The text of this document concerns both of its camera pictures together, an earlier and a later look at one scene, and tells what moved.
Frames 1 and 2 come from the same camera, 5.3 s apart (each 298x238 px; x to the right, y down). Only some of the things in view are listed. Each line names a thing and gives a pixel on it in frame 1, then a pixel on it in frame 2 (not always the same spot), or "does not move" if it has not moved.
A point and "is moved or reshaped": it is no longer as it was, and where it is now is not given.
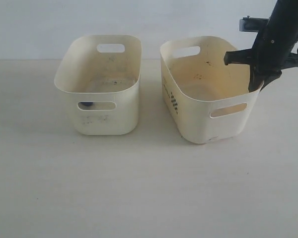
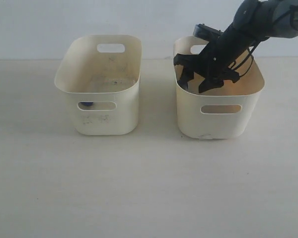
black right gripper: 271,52 -> 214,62
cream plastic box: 206,100 is moved or reshaped
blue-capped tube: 87,103 does not move
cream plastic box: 101,74 does not move
